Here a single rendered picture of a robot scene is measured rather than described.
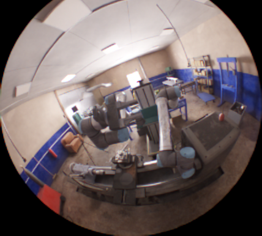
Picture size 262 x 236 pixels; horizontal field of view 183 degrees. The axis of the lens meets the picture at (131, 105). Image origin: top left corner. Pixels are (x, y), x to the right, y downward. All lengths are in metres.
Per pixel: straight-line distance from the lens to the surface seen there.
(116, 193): 1.29
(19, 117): 4.61
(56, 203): 3.49
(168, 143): 0.54
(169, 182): 1.16
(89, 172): 1.35
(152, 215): 2.04
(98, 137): 0.48
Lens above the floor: 1.98
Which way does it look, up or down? 18 degrees down
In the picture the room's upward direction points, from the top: 24 degrees counter-clockwise
